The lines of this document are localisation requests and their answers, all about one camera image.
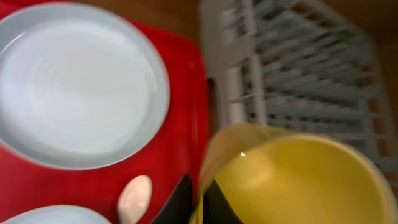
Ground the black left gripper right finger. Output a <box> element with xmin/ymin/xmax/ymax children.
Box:
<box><xmin>202</xmin><ymin>180</ymin><xmax>243</xmax><ymax>224</ymax></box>

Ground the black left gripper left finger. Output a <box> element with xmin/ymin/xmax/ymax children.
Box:
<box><xmin>152</xmin><ymin>174</ymin><xmax>193</xmax><ymax>224</ymax></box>

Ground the yellow plastic cup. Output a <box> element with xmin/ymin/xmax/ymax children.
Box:
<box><xmin>190</xmin><ymin>123</ymin><xmax>397</xmax><ymax>223</ymax></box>

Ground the light blue small bowl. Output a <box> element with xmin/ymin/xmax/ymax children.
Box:
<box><xmin>1</xmin><ymin>205</ymin><xmax>111</xmax><ymax>224</ymax></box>

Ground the grey dishwasher rack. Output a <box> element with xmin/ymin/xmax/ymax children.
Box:
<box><xmin>199</xmin><ymin>0</ymin><xmax>397</xmax><ymax>190</ymax></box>

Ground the white plastic spoon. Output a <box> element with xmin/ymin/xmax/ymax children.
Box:
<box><xmin>117</xmin><ymin>175</ymin><xmax>152</xmax><ymax>224</ymax></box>

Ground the red serving tray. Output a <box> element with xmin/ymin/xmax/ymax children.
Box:
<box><xmin>0</xmin><ymin>0</ymin><xmax>211</xmax><ymax>224</ymax></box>

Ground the light blue large plate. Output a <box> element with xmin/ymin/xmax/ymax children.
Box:
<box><xmin>1</xmin><ymin>2</ymin><xmax>170</xmax><ymax>170</ymax></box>

